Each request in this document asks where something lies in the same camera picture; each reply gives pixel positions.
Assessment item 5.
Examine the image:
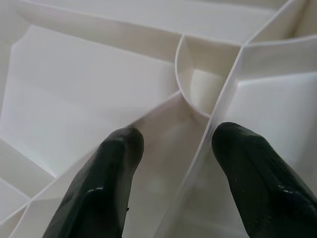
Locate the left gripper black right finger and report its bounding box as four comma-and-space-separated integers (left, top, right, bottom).
211, 121, 317, 238

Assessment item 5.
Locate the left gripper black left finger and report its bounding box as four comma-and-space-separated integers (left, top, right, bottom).
42, 126, 145, 238

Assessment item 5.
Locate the white plastic table top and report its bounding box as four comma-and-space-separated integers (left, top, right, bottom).
0, 0, 317, 238

